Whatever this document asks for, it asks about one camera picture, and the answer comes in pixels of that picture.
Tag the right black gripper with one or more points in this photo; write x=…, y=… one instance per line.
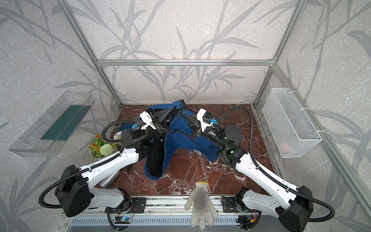
x=192, y=122

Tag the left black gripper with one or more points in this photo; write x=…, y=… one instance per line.
x=158, y=122

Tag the blue zip-up jacket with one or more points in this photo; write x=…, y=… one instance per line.
x=179, y=136

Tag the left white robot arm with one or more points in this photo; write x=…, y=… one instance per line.
x=76, y=191

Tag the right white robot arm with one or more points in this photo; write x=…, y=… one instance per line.
x=294, y=207

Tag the potted artificial flower plant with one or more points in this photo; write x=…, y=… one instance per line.
x=100, y=149

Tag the grey knitted work glove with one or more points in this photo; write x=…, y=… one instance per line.
x=202, y=208

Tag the silver spray bottle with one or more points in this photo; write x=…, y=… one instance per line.
x=105, y=183

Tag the pink object in basket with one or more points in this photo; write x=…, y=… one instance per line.
x=286, y=148

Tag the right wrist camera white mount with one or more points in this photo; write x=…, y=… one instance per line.
x=206, y=119

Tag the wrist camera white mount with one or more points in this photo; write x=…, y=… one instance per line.
x=143, y=122
x=206, y=119

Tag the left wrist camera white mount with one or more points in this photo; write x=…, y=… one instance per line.
x=143, y=122

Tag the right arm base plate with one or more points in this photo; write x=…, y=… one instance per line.
x=232, y=205

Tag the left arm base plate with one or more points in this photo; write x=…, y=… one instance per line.
x=135, y=205

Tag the white wire mesh basket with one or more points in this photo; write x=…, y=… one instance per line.
x=289, y=122

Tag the clear plastic wall shelf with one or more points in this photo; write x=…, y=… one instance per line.
x=49, y=133

